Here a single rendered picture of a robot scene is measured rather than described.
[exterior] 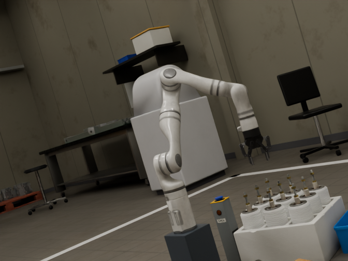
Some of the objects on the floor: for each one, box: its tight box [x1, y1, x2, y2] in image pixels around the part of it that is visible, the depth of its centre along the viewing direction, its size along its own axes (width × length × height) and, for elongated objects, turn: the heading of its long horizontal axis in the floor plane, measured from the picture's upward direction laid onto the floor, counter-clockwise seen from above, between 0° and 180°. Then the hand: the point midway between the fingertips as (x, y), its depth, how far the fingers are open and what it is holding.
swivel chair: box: [277, 66, 348, 163], centre depth 484 cm, size 55×55×86 cm
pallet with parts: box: [0, 182, 43, 214], centre depth 952 cm, size 136×95×38 cm
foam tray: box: [234, 196, 346, 261], centre depth 235 cm, size 39×39×18 cm
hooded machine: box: [131, 65, 228, 195], centre depth 553 cm, size 73×62×131 cm
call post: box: [211, 198, 241, 261], centre depth 245 cm, size 7×7×31 cm
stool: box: [24, 164, 68, 215], centre depth 758 cm, size 58×61×64 cm
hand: (259, 159), depth 224 cm, fingers open, 6 cm apart
